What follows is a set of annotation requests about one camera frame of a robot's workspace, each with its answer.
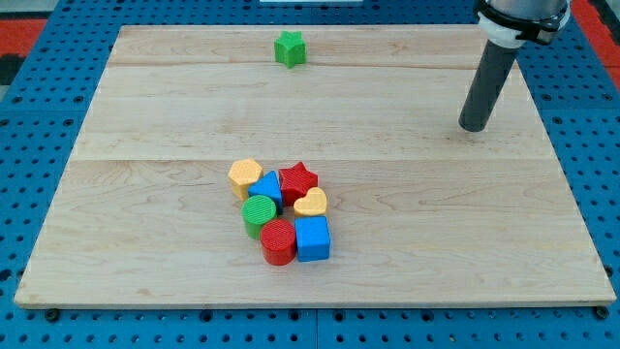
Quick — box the wooden board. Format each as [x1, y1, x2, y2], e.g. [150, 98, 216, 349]
[15, 25, 616, 309]

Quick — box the red star block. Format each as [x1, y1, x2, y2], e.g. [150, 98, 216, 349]
[278, 162, 319, 206]

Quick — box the yellow heart block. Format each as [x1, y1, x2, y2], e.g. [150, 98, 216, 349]
[294, 187, 328, 217]

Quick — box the blue triangle block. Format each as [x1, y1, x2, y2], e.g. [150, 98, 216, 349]
[248, 171, 283, 215]

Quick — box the blue cube block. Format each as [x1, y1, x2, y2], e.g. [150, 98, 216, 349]
[294, 215, 331, 262]

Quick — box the green cylinder block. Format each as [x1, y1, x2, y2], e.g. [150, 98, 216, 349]
[241, 195, 277, 239]

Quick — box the yellow hexagon block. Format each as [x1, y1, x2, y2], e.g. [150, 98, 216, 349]
[228, 158, 264, 201]

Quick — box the red cylinder block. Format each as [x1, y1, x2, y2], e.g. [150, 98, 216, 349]
[260, 218, 296, 266]

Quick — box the green star block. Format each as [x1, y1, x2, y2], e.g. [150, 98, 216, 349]
[274, 31, 306, 69]

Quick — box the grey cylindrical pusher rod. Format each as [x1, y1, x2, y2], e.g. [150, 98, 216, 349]
[458, 41, 518, 133]

